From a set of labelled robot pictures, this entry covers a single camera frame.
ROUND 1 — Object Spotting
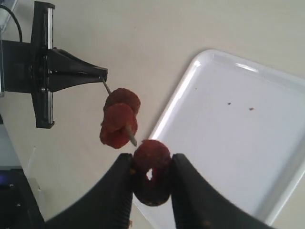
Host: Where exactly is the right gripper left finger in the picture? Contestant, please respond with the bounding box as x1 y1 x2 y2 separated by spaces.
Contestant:
45 153 132 229

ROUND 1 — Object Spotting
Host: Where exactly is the thin metal skewer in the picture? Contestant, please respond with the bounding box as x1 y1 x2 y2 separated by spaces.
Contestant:
102 78 137 147

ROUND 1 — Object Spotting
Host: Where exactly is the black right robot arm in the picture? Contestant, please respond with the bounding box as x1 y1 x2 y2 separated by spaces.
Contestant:
0 153 267 229

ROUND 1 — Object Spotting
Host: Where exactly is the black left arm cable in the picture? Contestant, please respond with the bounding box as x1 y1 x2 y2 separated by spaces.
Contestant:
0 4 23 43

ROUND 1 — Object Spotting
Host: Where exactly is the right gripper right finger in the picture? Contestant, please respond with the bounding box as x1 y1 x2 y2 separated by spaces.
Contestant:
171 154 269 229

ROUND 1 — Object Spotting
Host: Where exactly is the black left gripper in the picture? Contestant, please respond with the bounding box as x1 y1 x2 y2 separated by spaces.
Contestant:
1 1 108 129

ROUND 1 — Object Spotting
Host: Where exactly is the dried red fruit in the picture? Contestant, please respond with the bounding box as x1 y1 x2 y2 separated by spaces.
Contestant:
130 139 172 207
100 103 138 149
103 88 141 115

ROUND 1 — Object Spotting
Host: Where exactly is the white rectangular plastic tray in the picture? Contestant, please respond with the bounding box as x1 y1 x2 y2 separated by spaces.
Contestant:
132 49 305 226

